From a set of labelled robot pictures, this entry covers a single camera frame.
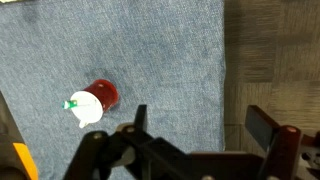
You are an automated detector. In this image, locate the blue denim cloth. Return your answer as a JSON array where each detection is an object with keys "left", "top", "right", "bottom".
[{"left": 0, "top": 0, "right": 228, "bottom": 180}]

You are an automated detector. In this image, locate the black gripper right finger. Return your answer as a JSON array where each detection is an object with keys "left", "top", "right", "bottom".
[{"left": 244, "top": 104, "right": 320, "bottom": 180}]

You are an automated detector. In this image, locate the yellow object at edge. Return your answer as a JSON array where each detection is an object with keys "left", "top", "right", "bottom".
[{"left": 0, "top": 91, "right": 39, "bottom": 180}]

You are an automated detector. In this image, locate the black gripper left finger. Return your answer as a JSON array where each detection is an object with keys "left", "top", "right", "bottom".
[{"left": 63, "top": 104, "right": 191, "bottom": 180}]

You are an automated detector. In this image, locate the red white mug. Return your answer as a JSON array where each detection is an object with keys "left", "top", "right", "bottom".
[{"left": 69, "top": 78, "right": 120, "bottom": 129}]

